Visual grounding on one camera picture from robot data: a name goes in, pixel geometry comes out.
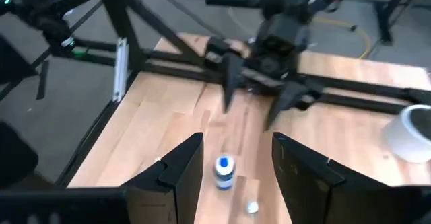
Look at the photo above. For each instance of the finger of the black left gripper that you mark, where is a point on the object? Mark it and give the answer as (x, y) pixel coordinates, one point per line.
(232, 79)
(286, 99)

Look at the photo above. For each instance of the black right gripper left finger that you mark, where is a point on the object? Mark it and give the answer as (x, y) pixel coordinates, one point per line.
(151, 200)

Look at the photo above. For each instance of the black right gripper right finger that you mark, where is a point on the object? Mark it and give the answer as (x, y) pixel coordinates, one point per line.
(320, 190)

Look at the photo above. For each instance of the small teal bottle white cap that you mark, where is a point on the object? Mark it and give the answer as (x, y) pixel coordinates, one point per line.
(252, 207)

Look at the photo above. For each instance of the large blue food coloring bottle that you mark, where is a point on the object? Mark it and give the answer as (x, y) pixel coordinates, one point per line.
(224, 180)

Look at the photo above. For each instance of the silver metal bracket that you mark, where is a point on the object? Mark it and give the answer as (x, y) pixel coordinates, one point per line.
(120, 72)

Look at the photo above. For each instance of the snake plant in white pot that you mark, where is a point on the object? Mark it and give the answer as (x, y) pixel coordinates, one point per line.
(404, 140)

